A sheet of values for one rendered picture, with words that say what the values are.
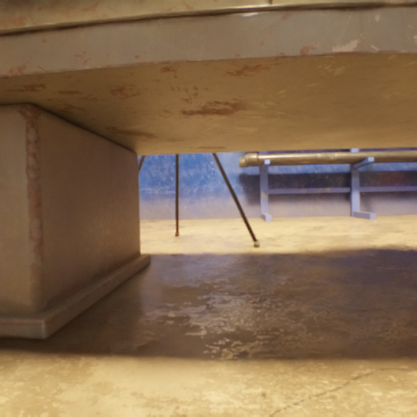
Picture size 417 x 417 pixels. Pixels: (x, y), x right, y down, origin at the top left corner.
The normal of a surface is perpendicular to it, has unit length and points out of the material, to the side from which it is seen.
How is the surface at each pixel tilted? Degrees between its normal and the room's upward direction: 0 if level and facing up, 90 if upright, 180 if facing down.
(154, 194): 90
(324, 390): 0
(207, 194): 90
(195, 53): 90
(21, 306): 90
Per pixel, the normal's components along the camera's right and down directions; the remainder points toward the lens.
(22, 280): -0.09, 0.03
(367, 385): -0.02, -1.00
